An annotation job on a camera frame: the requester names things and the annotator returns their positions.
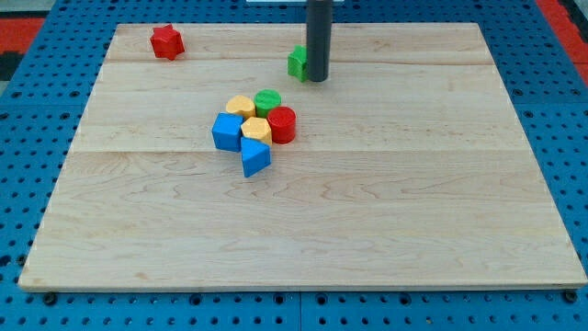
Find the green star block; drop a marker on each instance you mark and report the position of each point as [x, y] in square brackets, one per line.
[297, 63]

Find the red star block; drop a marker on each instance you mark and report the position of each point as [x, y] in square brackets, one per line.
[167, 42]

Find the blue triangle block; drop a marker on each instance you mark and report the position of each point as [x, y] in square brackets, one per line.
[255, 156]

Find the red cylinder block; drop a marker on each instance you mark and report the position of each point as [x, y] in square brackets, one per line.
[282, 121]

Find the yellow hexagon block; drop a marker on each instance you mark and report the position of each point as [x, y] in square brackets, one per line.
[257, 129]

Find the green cylinder block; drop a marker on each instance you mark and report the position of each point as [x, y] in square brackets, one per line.
[265, 100]

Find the blue cube block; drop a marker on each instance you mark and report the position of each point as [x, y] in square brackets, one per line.
[226, 132]

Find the yellow heart block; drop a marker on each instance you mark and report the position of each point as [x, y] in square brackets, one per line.
[241, 105]

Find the light wooden board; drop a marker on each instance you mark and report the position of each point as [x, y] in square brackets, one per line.
[409, 171]

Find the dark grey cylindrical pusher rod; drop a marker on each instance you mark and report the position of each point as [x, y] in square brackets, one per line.
[318, 38]

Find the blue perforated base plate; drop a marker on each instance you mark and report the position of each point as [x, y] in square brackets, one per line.
[44, 101]

